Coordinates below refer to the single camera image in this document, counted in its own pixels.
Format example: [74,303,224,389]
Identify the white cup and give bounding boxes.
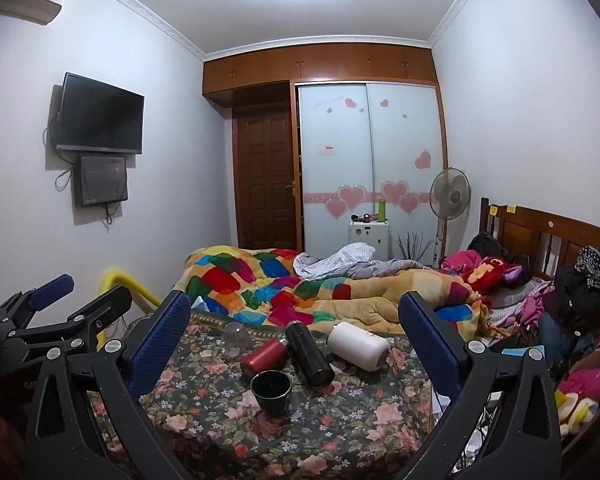
[327,321,391,372]

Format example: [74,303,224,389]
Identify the white and yellow toy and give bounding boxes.
[554,389,594,435]

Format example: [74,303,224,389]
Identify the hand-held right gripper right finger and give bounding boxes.
[398,290,564,480]

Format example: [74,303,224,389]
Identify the dried twig plant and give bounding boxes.
[397,231,433,264]

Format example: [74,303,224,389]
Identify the pink round plush toy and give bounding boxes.
[564,355,600,402]

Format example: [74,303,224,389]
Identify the grey striped sheet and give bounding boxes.
[293,242,431,281]

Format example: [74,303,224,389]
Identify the dark patterned cloth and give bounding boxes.
[574,245,600,287]

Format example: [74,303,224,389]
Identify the pink clothes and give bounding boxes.
[516,280,556,327]

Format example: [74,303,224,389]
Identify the red plush toy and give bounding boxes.
[458,256,524,287]

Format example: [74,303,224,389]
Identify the red cup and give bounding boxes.
[240,338,289,379]

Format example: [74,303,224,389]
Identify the wooden bed headboard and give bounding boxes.
[480,197,600,282]

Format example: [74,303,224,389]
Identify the black clothes pile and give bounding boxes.
[554,264,600,317]

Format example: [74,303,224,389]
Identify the brown wooden door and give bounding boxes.
[232,102,300,252]

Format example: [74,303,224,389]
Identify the yellow padded rail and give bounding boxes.
[96,268,163,352]

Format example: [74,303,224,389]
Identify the colourful patchwork blanket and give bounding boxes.
[172,245,486,337]

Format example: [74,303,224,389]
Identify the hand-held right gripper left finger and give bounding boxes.
[25,291,195,480]

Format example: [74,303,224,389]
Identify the black bag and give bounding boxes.
[466,232,503,262]

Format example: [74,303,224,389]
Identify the small white cabinet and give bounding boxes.
[348,219,390,261]

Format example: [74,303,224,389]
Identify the white air conditioner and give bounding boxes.
[0,0,63,26]

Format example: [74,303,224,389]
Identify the clear glass cup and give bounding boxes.
[223,321,255,354]

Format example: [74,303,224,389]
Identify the standing fan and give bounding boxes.
[429,167,472,267]

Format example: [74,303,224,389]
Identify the floral tablecloth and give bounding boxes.
[87,310,461,480]

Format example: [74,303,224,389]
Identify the wooden wardrobe with sliding doors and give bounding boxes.
[202,42,450,267]

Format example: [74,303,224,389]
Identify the black thermos cup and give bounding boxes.
[285,320,336,388]

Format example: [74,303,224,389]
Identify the black wall television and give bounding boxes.
[54,72,146,155]

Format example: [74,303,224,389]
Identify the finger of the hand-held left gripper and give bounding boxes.
[10,284,134,357]
[0,274,76,335]

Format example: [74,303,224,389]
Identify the small black wall monitor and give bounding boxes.
[73,154,130,206]

